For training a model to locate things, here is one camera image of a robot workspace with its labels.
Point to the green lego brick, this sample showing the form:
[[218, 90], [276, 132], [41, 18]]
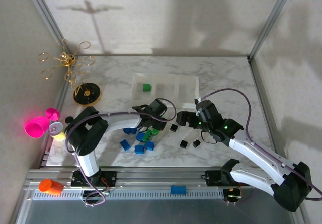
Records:
[[156, 132], [146, 87], [147, 136]]

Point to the black lego brick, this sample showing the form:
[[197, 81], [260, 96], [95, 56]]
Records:
[[196, 143], [173, 128], [184, 144]]

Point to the blue lego brick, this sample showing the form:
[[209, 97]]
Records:
[[127, 131], [149, 145], [139, 149], [125, 145], [140, 136]]

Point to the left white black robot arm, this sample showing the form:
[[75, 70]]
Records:
[[88, 164]]

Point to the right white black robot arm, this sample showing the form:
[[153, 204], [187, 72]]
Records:
[[254, 151]]

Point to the clear three-compartment container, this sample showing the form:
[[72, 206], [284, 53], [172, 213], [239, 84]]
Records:
[[187, 90]]

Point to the blue rounded block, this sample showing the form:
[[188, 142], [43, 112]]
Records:
[[178, 189]]

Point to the gold mug tree black base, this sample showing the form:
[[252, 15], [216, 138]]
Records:
[[86, 95]]

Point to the yellow and white cup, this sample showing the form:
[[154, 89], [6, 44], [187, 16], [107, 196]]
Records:
[[56, 129]]

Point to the pink plastic wine glass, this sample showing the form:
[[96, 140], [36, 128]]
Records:
[[35, 129]]

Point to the orange plastic cup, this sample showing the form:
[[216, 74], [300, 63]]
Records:
[[50, 186]]

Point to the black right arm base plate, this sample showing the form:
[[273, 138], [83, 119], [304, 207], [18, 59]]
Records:
[[213, 177]]

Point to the aluminium front mounting rail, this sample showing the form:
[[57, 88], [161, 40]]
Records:
[[151, 177]]

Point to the aluminium back frame bar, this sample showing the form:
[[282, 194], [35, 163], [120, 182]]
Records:
[[163, 56]]

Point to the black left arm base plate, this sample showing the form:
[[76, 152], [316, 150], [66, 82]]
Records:
[[109, 178]]

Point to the aluminium frame post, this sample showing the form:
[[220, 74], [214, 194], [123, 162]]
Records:
[[47, 20], [273, 20]]

